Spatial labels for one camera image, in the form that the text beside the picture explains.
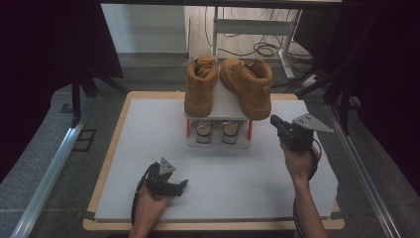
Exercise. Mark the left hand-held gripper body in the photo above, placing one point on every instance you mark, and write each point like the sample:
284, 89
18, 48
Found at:
158, 181

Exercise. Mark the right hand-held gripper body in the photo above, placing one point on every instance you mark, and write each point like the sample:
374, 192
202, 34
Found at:
297, 137

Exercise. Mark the tan suede boot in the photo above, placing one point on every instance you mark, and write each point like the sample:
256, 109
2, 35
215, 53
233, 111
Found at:
251, 89
201, 86

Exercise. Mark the white two-tier shoe rack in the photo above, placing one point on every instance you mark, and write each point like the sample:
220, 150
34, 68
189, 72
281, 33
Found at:
228, 105

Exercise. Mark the person's right hand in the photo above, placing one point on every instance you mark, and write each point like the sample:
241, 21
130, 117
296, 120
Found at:
300, 163

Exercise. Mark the person's left hand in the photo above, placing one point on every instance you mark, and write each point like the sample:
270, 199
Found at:
150, 208

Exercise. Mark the white table mat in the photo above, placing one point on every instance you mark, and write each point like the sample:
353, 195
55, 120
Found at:
214, 185

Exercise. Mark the white power strip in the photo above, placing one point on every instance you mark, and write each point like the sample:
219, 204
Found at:
311, 80

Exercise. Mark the black tripod stand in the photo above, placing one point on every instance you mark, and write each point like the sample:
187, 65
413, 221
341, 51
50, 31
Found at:
343, 99
77, 95

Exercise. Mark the black curtain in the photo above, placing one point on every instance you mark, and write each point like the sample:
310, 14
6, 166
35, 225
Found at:
383, 66
39, 66

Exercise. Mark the aluminium rail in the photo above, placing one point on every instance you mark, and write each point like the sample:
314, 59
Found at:
46, 185
366, 178

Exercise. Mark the white metal desk frame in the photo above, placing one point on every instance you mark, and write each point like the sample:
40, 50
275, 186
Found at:
254, 26

